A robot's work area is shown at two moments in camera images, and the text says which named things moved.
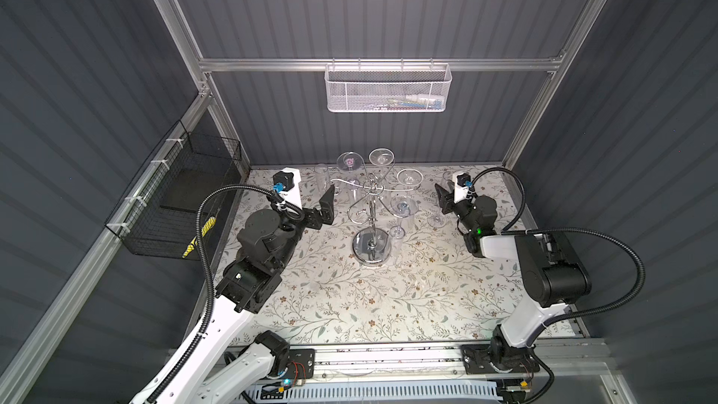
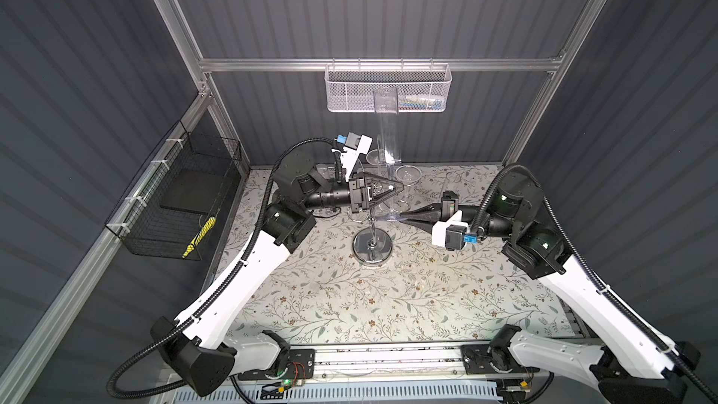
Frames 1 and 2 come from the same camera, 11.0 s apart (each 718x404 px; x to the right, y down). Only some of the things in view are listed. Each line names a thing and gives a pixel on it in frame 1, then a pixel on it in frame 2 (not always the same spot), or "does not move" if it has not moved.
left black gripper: x=323 y=214 → x=359 y=192
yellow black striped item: x=208 y=226 does not move
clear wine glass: x=409 y=177 does not move
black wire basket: x=159 y=215 does not move
